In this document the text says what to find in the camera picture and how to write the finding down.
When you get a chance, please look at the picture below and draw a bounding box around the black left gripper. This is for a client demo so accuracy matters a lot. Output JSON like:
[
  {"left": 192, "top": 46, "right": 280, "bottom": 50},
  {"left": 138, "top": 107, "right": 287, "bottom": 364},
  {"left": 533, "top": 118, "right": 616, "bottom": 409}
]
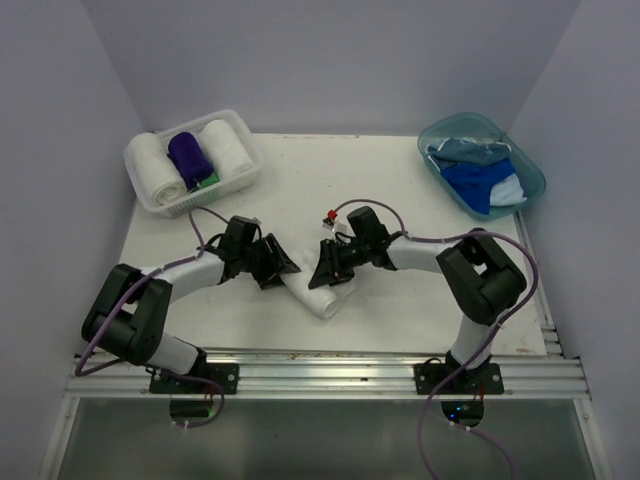
[{"left": 239, "top": 233, "right": 299, "bottom": 288}]

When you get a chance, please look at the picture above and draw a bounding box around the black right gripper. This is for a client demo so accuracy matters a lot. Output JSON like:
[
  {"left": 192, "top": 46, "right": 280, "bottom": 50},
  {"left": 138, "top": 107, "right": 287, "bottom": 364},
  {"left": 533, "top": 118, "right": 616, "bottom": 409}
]
[{"left": 309, "top": 238, "right": 370, "bottom": 290}]

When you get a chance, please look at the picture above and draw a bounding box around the purple towel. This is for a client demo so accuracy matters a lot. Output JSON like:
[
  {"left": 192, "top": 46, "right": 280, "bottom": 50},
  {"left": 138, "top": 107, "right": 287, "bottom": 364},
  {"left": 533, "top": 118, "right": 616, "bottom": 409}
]
[{"left": 167, "top": 132, "right": 214, "bottom": 190}]

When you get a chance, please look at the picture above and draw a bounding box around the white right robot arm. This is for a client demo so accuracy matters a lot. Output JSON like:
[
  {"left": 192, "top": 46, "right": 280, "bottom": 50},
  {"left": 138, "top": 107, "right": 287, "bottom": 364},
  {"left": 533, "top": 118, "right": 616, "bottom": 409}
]
[{"left": 308, "top": 206, "right": 527, "bottom": 393}]

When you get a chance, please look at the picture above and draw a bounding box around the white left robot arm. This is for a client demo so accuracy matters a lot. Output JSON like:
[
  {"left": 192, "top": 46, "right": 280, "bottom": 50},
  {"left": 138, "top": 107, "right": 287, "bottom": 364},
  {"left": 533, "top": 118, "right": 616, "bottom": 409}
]
[{"left": 75, "top": 216, "right": 300, "bottom": 393}]

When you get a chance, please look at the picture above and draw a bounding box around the green rolled towel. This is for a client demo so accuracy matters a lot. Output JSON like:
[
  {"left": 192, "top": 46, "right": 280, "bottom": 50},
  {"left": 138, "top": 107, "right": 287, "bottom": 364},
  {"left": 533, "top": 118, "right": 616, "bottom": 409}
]
[{"left": 198, "top": 171, "right": 220, "bottom": 189}]

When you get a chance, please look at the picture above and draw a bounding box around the large white rolled towel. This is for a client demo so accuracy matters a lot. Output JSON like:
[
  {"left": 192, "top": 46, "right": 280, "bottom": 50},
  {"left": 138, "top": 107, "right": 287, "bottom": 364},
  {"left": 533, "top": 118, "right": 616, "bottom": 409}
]
[{"left": 124, "top": 132, "right": 188, "bottom": 208}]

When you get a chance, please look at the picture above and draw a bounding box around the denim blue cloth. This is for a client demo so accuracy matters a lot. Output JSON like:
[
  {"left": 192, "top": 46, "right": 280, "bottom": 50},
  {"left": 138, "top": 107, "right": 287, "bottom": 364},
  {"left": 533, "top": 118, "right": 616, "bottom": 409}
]
[{"left": 427, "top": 138, "right": 511, "bottom": 169}]

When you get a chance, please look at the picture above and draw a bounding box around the teal plastic bin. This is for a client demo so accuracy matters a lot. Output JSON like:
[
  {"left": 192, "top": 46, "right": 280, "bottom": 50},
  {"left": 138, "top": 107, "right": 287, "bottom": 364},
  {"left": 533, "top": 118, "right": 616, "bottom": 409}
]
[{"left": 417, "top": 112, "right": 546, "bottom": 221}]

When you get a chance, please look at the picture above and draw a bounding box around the light blue towel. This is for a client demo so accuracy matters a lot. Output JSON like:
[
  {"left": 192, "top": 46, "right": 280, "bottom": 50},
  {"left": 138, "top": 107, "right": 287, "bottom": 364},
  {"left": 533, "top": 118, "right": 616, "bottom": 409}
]
[{"left": 490, "top": 182, "right": 527, "bottom": 207}]

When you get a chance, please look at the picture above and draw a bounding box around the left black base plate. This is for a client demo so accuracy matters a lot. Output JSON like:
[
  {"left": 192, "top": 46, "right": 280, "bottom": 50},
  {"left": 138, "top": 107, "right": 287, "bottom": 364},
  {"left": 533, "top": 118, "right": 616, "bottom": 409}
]
[{"left": 145, "top": 362, "right": 240, "bottom": 395}]

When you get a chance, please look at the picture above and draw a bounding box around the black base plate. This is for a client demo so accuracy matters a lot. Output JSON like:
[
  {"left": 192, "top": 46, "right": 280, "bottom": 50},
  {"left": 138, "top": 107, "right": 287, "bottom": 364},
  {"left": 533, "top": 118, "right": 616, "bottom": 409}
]
[
  {"left": 413, "top": 357, "right": 505, "bottom": 396},
  {"left": 145, "top": 362, "right": 240, "bottom": 395}
]

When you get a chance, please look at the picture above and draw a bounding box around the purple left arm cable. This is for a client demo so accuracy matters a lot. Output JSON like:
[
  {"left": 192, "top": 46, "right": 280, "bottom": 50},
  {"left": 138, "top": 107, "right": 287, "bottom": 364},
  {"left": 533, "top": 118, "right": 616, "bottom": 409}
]
[{"left": 74, "top": 205, "right": 236, "bottom": 401}]

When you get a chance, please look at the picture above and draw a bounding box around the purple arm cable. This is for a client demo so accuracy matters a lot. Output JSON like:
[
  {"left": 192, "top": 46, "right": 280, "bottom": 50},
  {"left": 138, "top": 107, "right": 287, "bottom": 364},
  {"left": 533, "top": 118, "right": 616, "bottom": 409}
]
[
  {"left": 74, "top": 205, "right": 236, "bottom": 401},
  {"left": 332, "top": 198, "right": 542, "bottom": 480}
]

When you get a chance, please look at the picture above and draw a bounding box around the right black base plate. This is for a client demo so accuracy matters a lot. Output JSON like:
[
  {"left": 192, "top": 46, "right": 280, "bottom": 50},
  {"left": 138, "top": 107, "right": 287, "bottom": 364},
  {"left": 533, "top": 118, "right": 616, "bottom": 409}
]
[{"left": 413, "top": 357, "right": 505, "bottom": 396}]

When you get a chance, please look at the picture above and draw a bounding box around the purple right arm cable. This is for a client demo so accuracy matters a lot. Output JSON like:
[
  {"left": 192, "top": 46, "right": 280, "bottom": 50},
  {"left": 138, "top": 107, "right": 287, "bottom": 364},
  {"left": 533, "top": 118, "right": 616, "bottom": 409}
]
[{"left": 332, "top": 198, "right": 542, "bottom": 480}]

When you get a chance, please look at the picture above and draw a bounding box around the aluminium rail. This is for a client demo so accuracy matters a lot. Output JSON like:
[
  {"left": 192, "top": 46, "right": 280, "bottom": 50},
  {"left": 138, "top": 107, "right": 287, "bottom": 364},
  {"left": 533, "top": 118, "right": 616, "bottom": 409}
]
[{"left": 66, "top": 352, "right": 590, "bottom": 400}]

